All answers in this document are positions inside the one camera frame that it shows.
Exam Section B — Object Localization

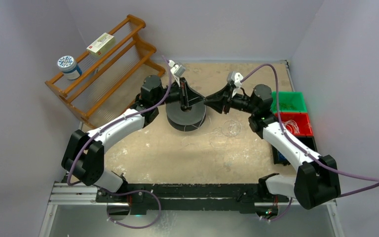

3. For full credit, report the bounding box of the black plastic bin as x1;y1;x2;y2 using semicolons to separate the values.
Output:
271;136;318;166

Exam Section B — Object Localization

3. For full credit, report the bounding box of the green plastic bin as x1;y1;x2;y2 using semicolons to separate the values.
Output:
278;91;307;113

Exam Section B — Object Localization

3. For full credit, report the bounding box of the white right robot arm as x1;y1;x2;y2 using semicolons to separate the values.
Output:
204;83;341;210

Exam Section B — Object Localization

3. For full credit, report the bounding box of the blue white round jar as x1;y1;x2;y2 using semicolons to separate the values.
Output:
57;55;82;80

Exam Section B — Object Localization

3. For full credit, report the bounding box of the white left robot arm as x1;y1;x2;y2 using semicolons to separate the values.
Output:
61;75;205;202

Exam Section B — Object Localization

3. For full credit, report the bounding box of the black perforated cable spool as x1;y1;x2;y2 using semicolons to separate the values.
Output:
166;102;207;132

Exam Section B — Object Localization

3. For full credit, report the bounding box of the orange wooden rack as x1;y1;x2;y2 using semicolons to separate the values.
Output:
45;14;165;128

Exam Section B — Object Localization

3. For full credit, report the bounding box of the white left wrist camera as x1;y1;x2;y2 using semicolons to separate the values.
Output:
168;60;186;79

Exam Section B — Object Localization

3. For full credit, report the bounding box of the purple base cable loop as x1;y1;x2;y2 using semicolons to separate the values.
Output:
106;189;162;229

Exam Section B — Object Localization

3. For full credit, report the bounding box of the green white cardboard box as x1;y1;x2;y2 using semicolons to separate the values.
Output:
86;33;115;58

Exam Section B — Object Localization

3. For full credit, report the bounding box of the red plastic bin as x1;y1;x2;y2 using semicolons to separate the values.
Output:
280;112;313;136

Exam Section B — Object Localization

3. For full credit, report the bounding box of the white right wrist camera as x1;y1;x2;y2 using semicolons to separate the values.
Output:
227;71;244;88

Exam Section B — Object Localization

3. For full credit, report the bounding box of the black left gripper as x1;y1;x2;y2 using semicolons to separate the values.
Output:
153;78;206;109

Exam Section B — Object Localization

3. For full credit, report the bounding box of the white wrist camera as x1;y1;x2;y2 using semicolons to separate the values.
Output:
227;71;244;88
168;60;186;79

